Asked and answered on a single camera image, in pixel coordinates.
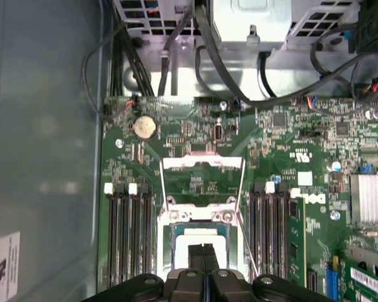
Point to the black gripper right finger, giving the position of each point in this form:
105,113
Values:
211,258

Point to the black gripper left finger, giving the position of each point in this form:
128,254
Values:
197,258

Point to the silver CPU plate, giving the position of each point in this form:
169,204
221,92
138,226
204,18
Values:
181,255

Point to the CPU socket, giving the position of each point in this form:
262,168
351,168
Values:
165,226

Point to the blue expansion slot clip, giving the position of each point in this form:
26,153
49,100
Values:
333,283

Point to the green RAM stick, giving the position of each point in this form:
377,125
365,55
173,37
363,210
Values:
297,251

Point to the green motherboard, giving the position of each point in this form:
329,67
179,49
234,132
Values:
271,151

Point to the internal USB port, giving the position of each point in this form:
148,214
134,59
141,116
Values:
218,132

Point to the round coin cell battery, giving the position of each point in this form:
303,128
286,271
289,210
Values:
145,126

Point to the silver chipset heatsink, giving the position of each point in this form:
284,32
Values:
370,198

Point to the black open PC case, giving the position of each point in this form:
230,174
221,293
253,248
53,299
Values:
44,126

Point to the gray metal drive cage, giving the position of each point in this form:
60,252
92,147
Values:
255,19

